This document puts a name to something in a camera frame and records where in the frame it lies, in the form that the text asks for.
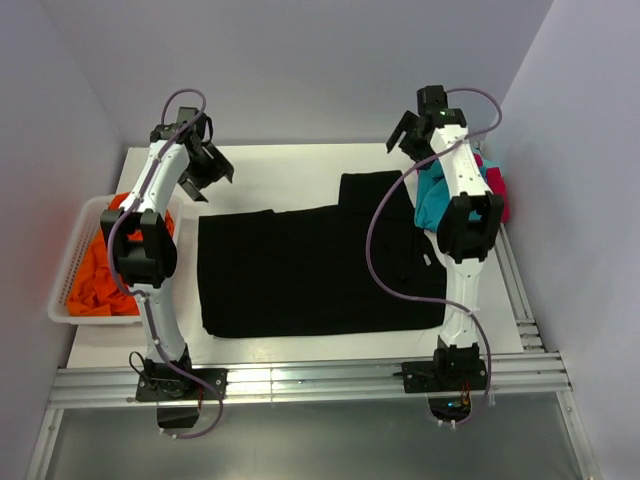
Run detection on black t-shirt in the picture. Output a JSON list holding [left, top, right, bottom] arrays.
[[197, 171, 447, 339]]

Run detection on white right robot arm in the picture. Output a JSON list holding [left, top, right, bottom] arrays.
[[386, 85, 505, 393]]

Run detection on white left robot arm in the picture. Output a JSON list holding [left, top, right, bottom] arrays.
[[100, 107, 234, 399]]

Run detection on teal shirt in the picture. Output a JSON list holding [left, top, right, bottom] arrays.
[[414, 160, 450, 232]]

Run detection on magenta shirt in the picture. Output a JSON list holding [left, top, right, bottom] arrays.
[[474, 152, 511, 224]]

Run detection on white plastic basket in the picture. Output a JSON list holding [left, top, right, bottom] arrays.
[[47, 193, 185, 327]]

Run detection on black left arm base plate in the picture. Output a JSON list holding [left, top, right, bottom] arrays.
[[135, 365, 228, 403]]

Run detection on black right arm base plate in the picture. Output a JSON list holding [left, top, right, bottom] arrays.
[[394, 361, 489, 394]]

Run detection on aluminium rail frame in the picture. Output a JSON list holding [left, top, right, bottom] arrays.
[[27, 139, 601, 480]]

